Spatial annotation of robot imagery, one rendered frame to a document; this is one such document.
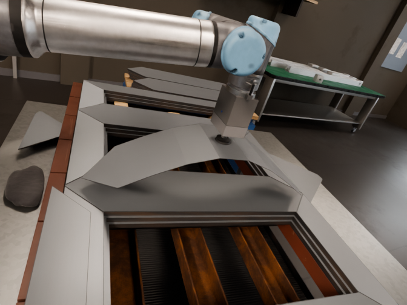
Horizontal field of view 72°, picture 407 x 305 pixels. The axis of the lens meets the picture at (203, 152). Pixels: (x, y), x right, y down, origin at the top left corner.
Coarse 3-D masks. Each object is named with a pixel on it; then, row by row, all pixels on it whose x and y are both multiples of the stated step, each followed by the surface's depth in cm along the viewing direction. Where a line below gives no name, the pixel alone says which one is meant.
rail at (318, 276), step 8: (240, 160) 119; (240, 168) 119; (248, 168) 113; (288, 232) 88; (288, 240) 88; (296, 240) 85; (296, 248) 84; (304, 248) 81; (304, 256) 81; (304, 264) 81; (312, 264) 78; (312, 272) 78; (320, 272) 75; (320, 280) 75; (328, 280) 73; (320, 288) 75; (328, 288) 72; (328, 296) 72
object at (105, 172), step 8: (112, 152) 74; (104, 160) 72; (112, 160) 71; (96, 168) 70; (104, 168) 69; (112, 168) 68; (96, 176) 67; (104, 176) 66; (112, 176) 66; (104, 184) 64; (112, 184) 63
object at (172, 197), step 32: (128, 96) 131; (128, 128) 103; (64, 192) 66; (96, 192) 69; (128, 192) 72; (160, 192) 76; (192, 192) 80; (224, 192) 84; (256, 192) 89; (288, 192) 94; (96, 224) 61; (128, 224) 67; (160, 224) 70; (192, 224) 73; (224, 224) 77; (256, 224) 81; (288, 224) 86; (96, 256) 54; (320, 256) 75; (96, 288) 49; (352, 288) 66
